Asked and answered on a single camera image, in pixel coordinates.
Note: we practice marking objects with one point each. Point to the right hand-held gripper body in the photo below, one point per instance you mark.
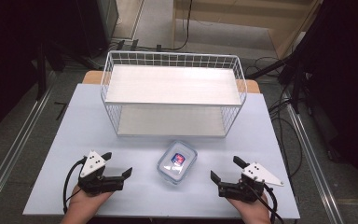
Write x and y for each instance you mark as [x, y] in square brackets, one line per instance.
[254, 174]

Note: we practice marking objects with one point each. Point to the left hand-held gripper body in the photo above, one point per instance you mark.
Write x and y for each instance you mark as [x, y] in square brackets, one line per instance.
[90, 165]

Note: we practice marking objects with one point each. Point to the person's right hand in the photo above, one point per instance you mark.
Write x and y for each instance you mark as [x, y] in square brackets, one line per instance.
[251, 210]

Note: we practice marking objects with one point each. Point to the person's left hand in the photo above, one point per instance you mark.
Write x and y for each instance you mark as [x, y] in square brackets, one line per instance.
[85, 202]

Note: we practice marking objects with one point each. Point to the clear plastic food container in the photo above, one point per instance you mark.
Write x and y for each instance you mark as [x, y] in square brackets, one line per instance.
[177, 161]

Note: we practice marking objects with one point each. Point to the black metal stand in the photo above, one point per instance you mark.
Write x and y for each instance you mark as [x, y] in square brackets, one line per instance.
[295, 84]

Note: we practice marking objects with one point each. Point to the dark cabinet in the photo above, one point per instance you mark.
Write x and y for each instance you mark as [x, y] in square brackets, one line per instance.
[107, 25]

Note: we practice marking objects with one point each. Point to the black curtain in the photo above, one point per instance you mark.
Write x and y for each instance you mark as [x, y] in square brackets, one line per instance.
[9, 62]
[348, 77]

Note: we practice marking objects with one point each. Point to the light wooden furniture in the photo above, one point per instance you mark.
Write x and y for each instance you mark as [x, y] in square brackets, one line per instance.
[245, 18]

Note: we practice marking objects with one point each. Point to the metal floor rail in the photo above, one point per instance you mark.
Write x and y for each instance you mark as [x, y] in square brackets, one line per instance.
[315, 165]
[15, 146]

